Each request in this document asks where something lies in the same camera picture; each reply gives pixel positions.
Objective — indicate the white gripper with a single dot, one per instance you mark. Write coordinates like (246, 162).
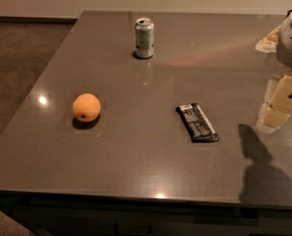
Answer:
(277, 100)

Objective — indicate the black rxbar chocolate bar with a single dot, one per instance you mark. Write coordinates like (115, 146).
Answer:
(197, 124)

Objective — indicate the silver soda can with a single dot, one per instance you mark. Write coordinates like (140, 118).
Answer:
(144, 32)

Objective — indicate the orange fruit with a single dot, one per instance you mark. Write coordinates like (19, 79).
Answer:
(86, 107)

